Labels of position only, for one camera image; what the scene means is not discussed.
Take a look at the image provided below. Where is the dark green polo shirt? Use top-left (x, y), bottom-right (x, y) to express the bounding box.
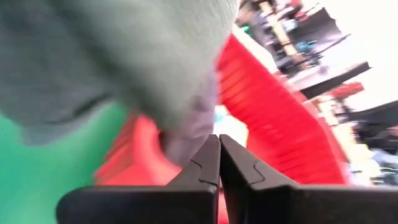
top-left (0, 0), bottom-right (241, 147)

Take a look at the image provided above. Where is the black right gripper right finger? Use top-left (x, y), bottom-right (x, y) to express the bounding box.
top-left (219, 134), bottom-right (398, 224)

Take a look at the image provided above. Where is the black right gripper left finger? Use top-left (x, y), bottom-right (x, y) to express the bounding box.
top-left (55, 134), bottom-right (221, 224)

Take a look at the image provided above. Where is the red plastic laundry bin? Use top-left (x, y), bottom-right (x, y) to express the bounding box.
top-left (93, 33), bottom-right (349, 224)

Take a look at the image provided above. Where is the green table mat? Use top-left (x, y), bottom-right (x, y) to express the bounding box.
top-left (0, 101), bottom-right (133, 224)

